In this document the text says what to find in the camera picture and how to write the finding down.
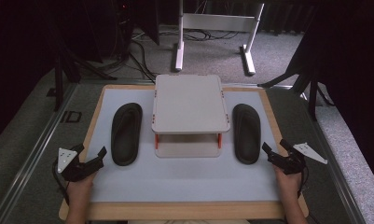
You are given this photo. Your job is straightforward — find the person's left hand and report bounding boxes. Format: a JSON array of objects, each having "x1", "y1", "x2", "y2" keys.
[{"x1": 65, "y1": 172, "x2": 97, "y2": 194}]

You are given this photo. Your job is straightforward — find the white metal table frame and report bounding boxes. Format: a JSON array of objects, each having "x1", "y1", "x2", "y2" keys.
[{"x1": 174, "y1": 0, "x2": 266, "y2": 77}]

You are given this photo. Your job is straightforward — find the white two-tier shoe rack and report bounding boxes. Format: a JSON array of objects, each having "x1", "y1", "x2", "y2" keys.
[{"x1": 150, "y1": 73, "x2": 231, "y2": 159}]

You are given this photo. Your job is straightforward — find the right hand-held gripper cable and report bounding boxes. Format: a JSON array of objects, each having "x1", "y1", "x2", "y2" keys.
[{"x1": 296, "y1": 167, "x2": 310, "y2": 200}]

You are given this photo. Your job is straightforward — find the hand-held gripper cable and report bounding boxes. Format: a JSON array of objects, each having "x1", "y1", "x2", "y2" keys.
[
  {"x1": 296, "y1": 167, "x2": 310, "y2": 200},
  {"x1": 51, "y1": 161, "x2": 71, "y2": 207}
]

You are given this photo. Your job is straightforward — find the person's right hand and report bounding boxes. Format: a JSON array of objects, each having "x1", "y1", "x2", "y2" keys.
[{"x1": 272, "y1": 164, "x2": 304, "y2": 196}]

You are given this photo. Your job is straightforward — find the metal floor rail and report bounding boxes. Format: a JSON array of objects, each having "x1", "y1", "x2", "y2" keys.
[
  {"x1": 0, "y1": 83, "x2": 78, "y2": 224},
  {"x1": 300, "y1": 91, "x2": 367, "y2": 224}
]

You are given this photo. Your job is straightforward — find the pale blue table mat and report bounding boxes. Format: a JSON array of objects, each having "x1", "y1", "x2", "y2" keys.
[{"x1": 89, "y1": 89, "x2": 281, "y2": 203}]

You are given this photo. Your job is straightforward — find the black slipper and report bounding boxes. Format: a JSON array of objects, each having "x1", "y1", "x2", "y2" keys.
[
  {"x1": 231, "y1": 103, "x2": 263, "y2": 165},
  {"x1": 110, "y1": 102, "x2": 144, "y2": 167}
]

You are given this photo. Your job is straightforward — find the black floor cables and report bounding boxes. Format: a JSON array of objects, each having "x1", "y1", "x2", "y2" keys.
[{"x1": 125, "y1": 27, "x2": 242, "y2": 84}]

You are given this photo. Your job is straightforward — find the left hand-held gripper cable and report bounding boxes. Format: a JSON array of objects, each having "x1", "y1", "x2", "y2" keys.
[{"x1": 51, "y1": 161, "x2": 71, "y2": 207}]

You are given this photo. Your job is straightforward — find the black tripod stand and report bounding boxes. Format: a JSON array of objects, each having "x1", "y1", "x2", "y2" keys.
[
  {"x1": 52, "y1": 46, "x2": 118, "y2": 112},
  {"x1": 256, "y1": 59, "x2": 337, "y2": 122}
]

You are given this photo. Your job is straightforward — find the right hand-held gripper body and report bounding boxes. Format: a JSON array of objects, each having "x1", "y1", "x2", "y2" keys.
[{"x1": 268, "y1": 142, "x2": 329, "y2": 175}]

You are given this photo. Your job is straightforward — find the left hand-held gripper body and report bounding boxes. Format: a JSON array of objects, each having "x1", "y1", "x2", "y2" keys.
[{"x1": 57, "y1": 147, "x2": 99, "y2": 183}]

